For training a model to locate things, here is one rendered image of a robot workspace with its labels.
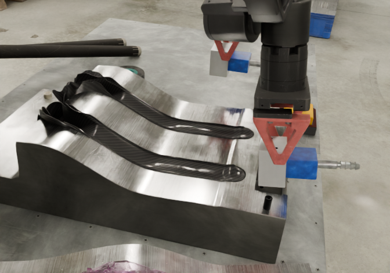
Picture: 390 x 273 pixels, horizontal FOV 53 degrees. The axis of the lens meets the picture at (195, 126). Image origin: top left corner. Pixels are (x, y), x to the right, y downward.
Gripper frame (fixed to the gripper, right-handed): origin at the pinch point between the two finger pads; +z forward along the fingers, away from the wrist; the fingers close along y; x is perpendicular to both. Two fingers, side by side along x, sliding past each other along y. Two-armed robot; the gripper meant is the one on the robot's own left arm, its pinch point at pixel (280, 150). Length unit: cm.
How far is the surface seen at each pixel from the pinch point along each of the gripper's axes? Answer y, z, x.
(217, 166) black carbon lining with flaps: -1.5, 4.0, -8.9
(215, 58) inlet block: -25.6, -6.5, -13.2
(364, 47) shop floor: -318, 54, 68
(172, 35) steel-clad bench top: -73, -2, -35
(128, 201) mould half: 6.4, 6.1, -20.2
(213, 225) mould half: 6.3, 8.8, -8.4
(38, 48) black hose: -30, -7, -55
